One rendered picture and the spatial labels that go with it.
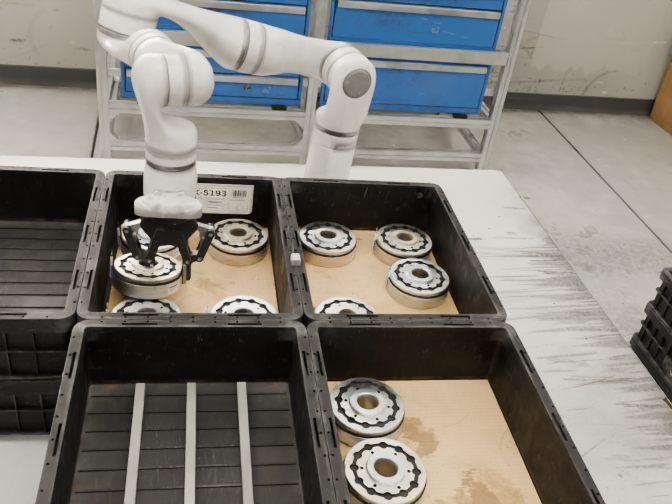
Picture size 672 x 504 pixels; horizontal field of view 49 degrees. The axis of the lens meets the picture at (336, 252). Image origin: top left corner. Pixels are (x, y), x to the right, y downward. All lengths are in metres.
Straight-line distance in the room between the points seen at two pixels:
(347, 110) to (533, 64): 3.02
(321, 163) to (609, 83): 3.32
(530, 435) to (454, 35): 2.38
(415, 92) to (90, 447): 2.52
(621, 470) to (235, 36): 0.95
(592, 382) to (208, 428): 0.72
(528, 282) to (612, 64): 3.11
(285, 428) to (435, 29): 2.39
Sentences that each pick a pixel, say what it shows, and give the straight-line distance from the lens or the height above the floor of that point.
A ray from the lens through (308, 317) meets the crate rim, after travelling 1.03.
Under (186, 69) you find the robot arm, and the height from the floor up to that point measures 1.21.
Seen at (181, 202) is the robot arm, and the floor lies 1.04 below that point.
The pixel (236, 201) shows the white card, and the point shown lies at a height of 0.88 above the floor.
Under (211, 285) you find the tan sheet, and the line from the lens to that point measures 1.23.
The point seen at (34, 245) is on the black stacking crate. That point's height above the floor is 0.83.
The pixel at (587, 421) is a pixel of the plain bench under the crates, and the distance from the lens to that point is 1.35.
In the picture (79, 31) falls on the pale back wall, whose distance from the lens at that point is 3.97.
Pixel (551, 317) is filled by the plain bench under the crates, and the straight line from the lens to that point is 1.55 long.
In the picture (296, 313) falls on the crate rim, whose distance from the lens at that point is 1.03.
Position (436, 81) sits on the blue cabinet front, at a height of 0.46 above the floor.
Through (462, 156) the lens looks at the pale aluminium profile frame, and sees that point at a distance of 3.45.
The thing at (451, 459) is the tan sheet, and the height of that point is 0.83.
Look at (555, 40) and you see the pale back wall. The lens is 4.41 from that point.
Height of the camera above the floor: 1.58
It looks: 34 degrees down
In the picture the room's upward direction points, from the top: 9 degrees clockwise
